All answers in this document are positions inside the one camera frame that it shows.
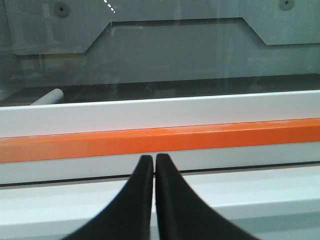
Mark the grey baffle panel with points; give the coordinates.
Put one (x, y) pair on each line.
(71, 26)

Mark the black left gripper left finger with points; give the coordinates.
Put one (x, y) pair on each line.
(128, 215)

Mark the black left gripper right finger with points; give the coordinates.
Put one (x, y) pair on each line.
(182, 214)

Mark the white framed glass sash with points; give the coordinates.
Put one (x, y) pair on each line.
(159, 74)

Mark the orange sash handle bar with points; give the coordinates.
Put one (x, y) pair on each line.
(163, 139)

